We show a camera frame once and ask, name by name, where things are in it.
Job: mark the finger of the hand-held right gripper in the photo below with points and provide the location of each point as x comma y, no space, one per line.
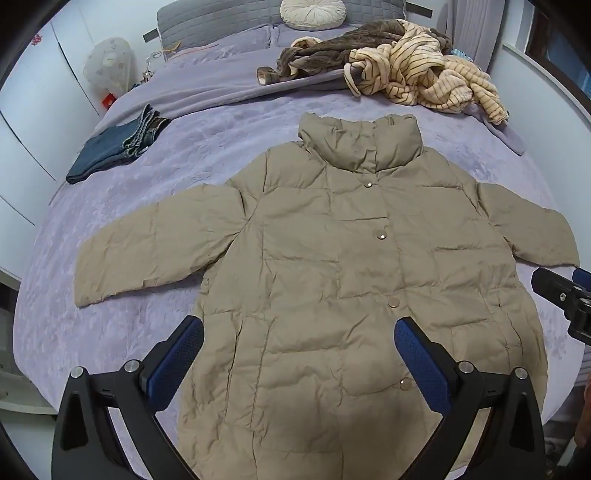
551,286
581,276

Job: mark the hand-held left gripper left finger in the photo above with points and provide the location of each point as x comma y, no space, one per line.
178,360

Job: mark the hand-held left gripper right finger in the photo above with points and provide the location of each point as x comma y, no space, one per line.
418,360

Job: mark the khaki puffer jacket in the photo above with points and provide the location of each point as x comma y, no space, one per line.
323,258

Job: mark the clothes hanger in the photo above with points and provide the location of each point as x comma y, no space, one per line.
154,60

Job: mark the purple bed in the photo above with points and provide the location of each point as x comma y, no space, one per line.
184,147

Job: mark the folded blue jeans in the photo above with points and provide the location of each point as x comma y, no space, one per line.
115,145

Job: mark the cream striped fleece garment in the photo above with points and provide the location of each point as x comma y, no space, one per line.
429,74

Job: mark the small red box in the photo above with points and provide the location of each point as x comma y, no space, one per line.
108,100

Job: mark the white curtain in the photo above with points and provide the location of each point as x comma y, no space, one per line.
471,27

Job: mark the white wardrobe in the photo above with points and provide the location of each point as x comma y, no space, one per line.
41,106

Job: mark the white fan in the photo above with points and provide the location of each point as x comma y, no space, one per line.
108,64

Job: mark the brown fleece garment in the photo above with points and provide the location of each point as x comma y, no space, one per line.
323,53

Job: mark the lilac pillow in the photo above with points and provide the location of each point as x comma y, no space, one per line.
221,41

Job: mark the grey quilted headboard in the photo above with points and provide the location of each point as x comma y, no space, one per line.
217,14

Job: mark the round cream cushion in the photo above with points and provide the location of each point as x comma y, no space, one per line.
313,13

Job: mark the dark window frame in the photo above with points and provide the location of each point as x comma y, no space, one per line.
561,41

